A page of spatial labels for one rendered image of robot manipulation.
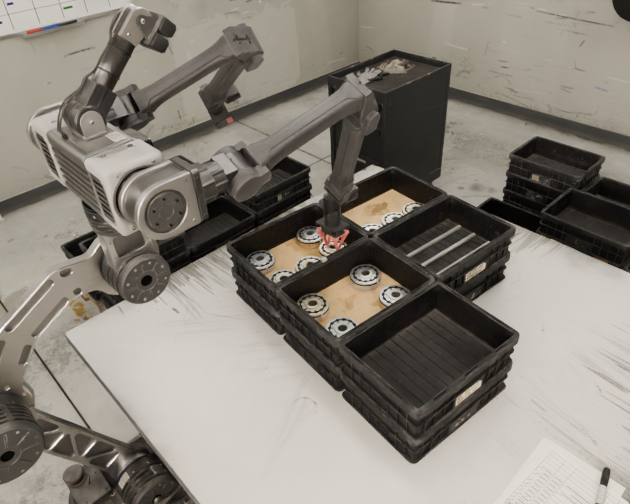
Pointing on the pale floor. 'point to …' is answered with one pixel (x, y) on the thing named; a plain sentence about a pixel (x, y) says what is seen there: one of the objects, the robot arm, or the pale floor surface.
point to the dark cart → (402, 115)
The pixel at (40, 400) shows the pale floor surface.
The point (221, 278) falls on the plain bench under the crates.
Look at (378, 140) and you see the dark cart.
